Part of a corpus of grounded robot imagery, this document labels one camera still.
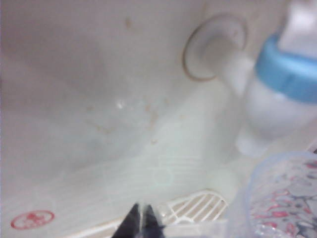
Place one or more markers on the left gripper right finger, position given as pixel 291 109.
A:
pixel 152 226

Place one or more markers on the white drip tray grille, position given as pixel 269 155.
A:
pixel 198 208

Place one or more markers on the white water dispenser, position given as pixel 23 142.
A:
pixel 74 74

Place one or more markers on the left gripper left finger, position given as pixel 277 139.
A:
pixel 131 225

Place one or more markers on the clear plastic mug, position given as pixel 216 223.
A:
pixel 272 198

